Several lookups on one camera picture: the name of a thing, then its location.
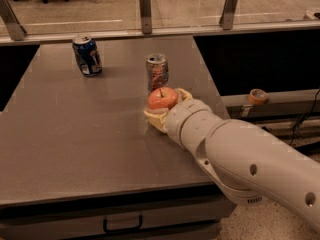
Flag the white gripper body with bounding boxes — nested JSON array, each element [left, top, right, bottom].
[[165, 99, 222, 148]]

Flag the black cable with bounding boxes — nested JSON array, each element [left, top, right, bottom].
[[288, 89, 320, 147]]

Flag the orange tape roll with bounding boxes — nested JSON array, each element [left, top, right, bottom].
[[249, 89, 268, 105]]

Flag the metal bracket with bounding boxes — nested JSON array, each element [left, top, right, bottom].
[[139, 0, 152, 34], [219, 0, 238, 30], [0, 0, 27, 41]]

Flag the silver redbull can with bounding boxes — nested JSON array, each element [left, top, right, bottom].
[[146, 53, 169, 92]]

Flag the left metal bracket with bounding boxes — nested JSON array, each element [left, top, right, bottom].
[[0, 0, 27, 41]]

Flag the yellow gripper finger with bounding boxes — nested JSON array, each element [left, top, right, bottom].
[[144, 108, 169, 133], [175, 88, 193, 103]]

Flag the blue pepsi can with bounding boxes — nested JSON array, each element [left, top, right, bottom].
[[72, 34, 102, 76]]

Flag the red apple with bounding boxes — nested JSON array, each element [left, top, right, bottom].
[[148, 87, 178, 110]]

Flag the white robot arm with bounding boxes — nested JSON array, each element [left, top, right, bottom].
[[144, 87, 320, 231]]

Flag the right metal bracket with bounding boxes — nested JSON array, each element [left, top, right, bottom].
[[219, 0, 238, 30]]

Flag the middle metal bracket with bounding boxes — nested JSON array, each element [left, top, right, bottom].
[[139, 0, 152, 34]]

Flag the black drawer handle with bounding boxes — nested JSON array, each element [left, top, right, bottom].
[[102, 215, 143, 234]]

